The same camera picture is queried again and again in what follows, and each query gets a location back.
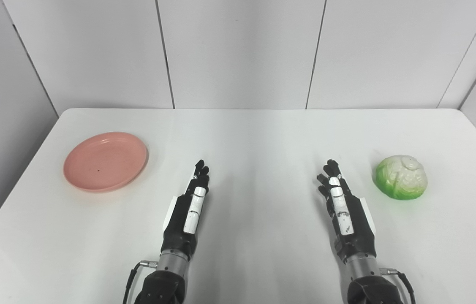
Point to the pink round plate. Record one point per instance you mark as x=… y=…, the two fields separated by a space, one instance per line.
x=104 y=162

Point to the green white toy cabbage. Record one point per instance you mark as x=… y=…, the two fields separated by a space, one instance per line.
x=402 y=177

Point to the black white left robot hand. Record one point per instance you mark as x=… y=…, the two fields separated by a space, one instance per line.
x=178 y=228

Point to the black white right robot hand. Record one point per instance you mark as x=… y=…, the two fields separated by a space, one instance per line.
x=360 y=232

